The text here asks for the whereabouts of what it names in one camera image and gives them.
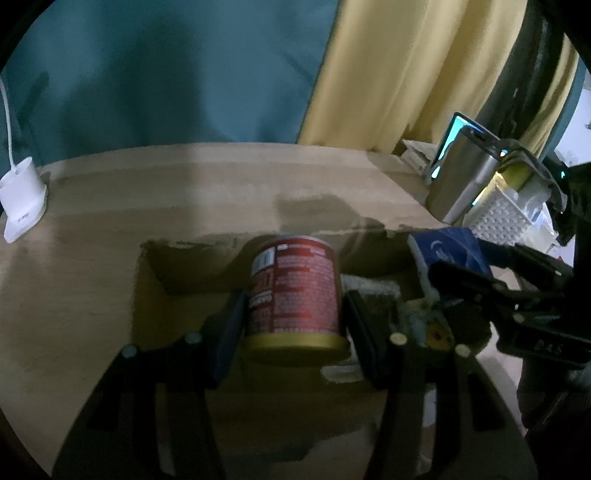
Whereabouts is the teal curtain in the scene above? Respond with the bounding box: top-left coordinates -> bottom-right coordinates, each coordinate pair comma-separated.
0,0 -> 342,169

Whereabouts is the person's right hand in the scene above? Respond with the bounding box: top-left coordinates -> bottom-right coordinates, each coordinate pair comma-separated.
517,360 -> 591,432

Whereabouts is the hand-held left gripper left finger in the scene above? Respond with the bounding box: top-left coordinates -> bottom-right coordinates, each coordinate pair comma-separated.
53,290 -> 247,480

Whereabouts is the dark grey curtain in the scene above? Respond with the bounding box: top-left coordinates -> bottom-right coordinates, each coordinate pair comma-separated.
475,0 -> 583,153

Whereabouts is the dark grey cloth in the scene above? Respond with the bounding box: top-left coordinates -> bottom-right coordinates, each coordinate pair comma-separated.
496,138 -> 561,204

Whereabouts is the white paper stack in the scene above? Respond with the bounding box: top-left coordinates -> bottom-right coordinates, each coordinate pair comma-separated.
399,138 -> 439,178

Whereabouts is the cardboard box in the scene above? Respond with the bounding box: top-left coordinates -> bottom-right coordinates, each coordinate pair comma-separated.
131,222 -> 441,462

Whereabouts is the capybara print packet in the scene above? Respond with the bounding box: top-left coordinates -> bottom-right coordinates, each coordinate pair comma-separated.
399,300 -> 455,352

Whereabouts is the white desk lamp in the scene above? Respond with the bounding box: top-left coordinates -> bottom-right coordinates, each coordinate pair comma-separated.
0,76 -> 49,243

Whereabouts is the blue tissue pack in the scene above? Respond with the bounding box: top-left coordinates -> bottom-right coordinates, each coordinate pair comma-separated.
409,226 -> 492,305

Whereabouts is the white plastic bag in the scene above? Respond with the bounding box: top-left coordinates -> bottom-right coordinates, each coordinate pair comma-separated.
517,185 -> 561,250

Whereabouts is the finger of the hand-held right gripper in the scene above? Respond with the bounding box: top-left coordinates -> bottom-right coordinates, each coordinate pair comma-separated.
427,263 -> 527,324
475,240 -> 575,289

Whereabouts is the red can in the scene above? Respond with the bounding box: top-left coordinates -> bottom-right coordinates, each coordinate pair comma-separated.
242,235 -> 352,367

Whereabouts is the steel tumbler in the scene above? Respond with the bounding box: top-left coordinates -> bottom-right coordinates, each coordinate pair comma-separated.
425,127 -> 502,224

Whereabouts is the yellow curtain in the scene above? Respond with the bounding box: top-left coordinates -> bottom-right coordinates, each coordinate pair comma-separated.
298,0 -> 532,153

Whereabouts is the yellow bottle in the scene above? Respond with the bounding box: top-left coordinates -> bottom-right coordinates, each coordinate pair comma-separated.
501,159 -> 532,190

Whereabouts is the white perforated basket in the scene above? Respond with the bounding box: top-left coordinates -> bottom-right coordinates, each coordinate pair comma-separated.
466,185 -> 539,247

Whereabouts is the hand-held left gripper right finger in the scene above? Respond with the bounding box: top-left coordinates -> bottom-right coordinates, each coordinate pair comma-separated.
344,291 -> 539,480

